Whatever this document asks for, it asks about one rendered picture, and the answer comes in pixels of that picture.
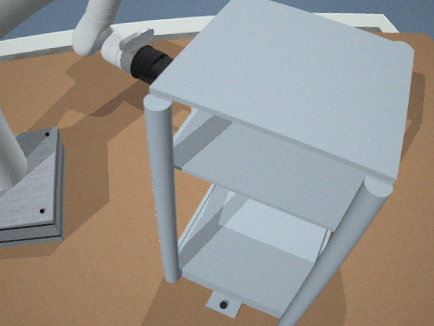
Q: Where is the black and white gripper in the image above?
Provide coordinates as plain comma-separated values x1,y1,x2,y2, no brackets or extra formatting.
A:
116,27,174,85

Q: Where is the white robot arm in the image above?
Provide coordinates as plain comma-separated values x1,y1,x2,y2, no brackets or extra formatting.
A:
0,0,126,191

